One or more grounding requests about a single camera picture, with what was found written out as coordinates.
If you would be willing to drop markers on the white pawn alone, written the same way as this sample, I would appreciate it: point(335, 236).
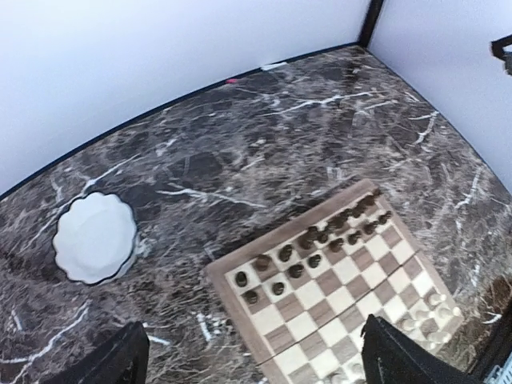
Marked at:
point(436, 299)

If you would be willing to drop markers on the wooden chess board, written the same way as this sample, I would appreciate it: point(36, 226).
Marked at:
point(300, 295)

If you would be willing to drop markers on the white bowl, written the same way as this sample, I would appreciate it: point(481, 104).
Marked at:
point(95, 239)

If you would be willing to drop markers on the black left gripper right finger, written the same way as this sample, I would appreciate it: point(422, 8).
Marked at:
point(389, 356)

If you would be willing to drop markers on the right black frame post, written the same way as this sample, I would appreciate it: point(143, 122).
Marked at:
point(370, 22)

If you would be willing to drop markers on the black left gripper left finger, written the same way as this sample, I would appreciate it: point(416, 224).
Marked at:
point(123, 358)

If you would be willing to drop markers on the white slotted cable duct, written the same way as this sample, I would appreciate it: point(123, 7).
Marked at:
point(499, 375)

